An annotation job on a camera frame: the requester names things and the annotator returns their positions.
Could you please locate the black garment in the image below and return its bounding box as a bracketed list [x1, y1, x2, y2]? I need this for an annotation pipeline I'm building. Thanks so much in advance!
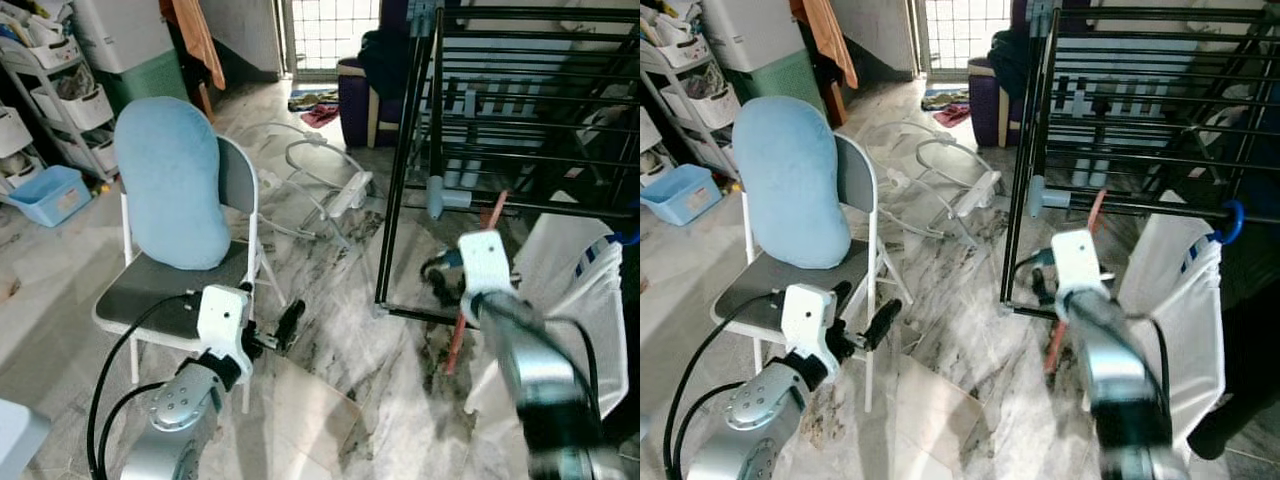
[622, 245, 641, 441]
[1190, 230, 1280, 461]

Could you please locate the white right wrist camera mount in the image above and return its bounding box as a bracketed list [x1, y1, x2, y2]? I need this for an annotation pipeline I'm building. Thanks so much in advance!
[458, 230, 517, 326]
[1050, 230, 1111, 323]

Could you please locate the white plastic stool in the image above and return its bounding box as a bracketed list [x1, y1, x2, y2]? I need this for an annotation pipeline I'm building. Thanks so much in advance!
[440, 75, 536, 191]
[1060, 75, 1151, 191]

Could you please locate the dark clothes heap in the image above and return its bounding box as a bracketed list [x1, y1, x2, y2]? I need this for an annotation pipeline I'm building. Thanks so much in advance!
[360, 28, 441, 101]
[990, 28, 1051, 101]

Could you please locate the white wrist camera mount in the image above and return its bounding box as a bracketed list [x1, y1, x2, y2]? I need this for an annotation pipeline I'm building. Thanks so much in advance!
[1050, 230, 1111, 323]
[780, 285, 839, 359]
[196, 285, 253, 359]
[458, 230, 517, 326]

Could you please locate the white shirt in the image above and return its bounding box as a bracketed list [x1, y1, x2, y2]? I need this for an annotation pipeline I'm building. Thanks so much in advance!
[1115, 212, 1226, 441]
[465, 212, 631, 421]

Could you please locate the colourful floor mat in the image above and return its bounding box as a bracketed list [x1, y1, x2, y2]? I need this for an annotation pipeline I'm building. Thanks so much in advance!
[920, 88, 973, 129]
[288, 88, 341, 129]

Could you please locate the brown wooden board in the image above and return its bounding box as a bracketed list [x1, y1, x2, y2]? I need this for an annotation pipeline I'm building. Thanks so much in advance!
[790, 0, 859, 91]
[160, 0, 227, 93]

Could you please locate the black clothes drying rack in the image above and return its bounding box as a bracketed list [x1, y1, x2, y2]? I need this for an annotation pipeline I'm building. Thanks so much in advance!
[1000, 5, 1280, 321]
[375, 5, 641, 326]

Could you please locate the window with grille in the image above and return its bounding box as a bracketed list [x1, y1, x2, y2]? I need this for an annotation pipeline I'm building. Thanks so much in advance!
[283, 0, 386, 76]
[915, 0, 1013, 76]

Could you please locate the cardboard sheet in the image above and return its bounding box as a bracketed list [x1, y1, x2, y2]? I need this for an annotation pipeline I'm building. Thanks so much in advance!
[880, 355, 986, 480]
[245, 355, 363, 480]

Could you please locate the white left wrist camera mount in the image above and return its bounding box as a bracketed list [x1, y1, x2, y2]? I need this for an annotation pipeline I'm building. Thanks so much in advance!
[196, 285, 253, 359]
[780, 285, 839, 359]

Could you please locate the white shelf rack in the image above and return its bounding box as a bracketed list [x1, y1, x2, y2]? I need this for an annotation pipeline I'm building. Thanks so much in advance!
[640, 5, 746, 186]
[0, 5, 116, 201]

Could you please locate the light blue pillow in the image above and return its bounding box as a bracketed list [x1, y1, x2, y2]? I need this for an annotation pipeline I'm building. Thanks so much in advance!
[113, 96, 233, 271]
[732, 96, 851, 271]

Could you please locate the white folding chair grey seat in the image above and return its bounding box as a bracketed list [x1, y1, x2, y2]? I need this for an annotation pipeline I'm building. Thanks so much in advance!
[712, 135, 913, 413]
[93, 135, 286, 416]

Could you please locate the blue plastic basket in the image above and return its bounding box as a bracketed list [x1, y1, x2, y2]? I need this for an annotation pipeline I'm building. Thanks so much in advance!
[640, 163, 719, 226]
[5, 165, 93, 228]

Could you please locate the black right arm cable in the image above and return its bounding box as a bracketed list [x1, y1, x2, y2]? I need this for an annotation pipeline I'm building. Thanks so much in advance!
[535, 312, 601, 426]
[1120, 312, 1176, 411]

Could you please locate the white and green bin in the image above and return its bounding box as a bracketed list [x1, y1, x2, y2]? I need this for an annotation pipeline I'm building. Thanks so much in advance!
[70, 0, 191, 113]
[700, 0, 829, 111]

